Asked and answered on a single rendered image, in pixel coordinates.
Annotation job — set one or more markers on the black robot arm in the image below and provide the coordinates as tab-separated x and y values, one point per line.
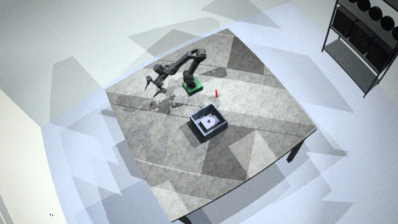
188	76

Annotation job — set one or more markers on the white square plate with hole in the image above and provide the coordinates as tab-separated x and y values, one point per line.
209	123

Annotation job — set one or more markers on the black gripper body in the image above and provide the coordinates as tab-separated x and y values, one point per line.
163	90

